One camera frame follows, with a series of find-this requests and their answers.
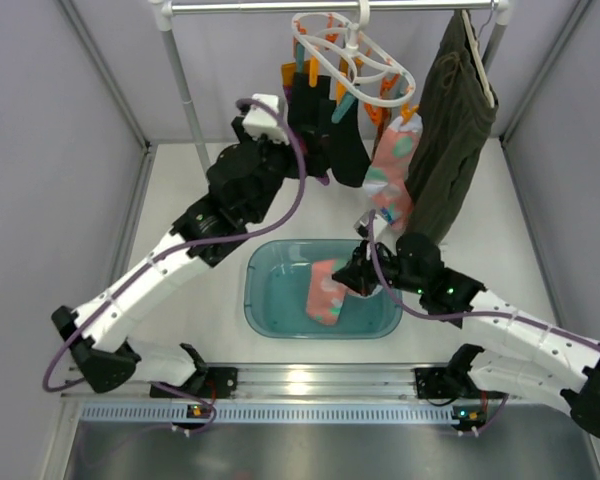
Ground black sock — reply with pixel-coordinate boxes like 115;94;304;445
326;100;371;188
287;73;331;153

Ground pink patterned sock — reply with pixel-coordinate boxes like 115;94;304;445
362;114;423;231
306;259;349;326

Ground beige argyle sock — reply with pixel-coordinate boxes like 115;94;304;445
372;110;392;155

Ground white round clip hanger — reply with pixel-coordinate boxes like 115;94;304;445
291;1;416;109

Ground orange clothes peg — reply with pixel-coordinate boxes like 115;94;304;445
400;103;419;124

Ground purple orange argyle sock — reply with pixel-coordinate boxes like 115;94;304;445
281;62;304;103

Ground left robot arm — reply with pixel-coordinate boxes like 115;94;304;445
51;111;328;394

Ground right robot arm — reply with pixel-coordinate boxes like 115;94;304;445
332;233;600;439

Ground white clothes hanger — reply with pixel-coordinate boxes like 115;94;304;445
461;9;495;109

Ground teal plastic basin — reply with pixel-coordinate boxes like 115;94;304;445
244;239;402;340

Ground olive green shorts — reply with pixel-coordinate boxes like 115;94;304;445
405;10;499;244

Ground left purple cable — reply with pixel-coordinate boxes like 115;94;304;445
41;98;309;436

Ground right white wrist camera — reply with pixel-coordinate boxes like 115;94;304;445
354;210;375;238

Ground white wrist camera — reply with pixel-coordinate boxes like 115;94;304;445
243;93;289;145
354;210;375;238

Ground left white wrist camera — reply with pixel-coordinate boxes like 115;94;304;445
243;93;289;145

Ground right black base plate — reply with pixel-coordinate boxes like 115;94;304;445
414;367;467;400

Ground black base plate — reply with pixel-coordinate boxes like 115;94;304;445
414;367;467;400
176;366;238;400

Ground aluminium mounting rail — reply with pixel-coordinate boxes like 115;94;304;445
59;362;600;426

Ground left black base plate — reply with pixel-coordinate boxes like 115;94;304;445
176;366;238;400

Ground white clothes rack frame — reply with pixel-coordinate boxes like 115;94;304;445
150;0;513;170

